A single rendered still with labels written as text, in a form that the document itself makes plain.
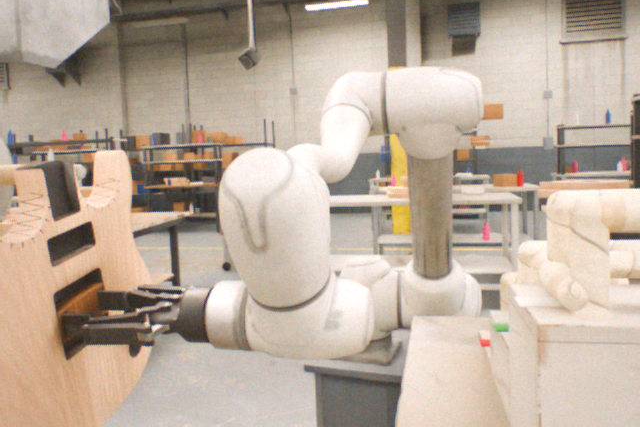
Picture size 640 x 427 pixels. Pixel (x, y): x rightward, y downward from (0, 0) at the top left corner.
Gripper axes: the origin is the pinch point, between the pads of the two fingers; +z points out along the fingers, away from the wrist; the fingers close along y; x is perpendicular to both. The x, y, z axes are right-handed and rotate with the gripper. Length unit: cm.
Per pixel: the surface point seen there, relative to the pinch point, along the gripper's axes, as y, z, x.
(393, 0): 722, 6, 134
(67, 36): 3.7, -2.3, 38.2
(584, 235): -11, -63, 14
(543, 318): -12, -59, 7
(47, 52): -0.6, -2.3, 36.0
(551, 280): -8, -61, 9
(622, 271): 4, -71, 5
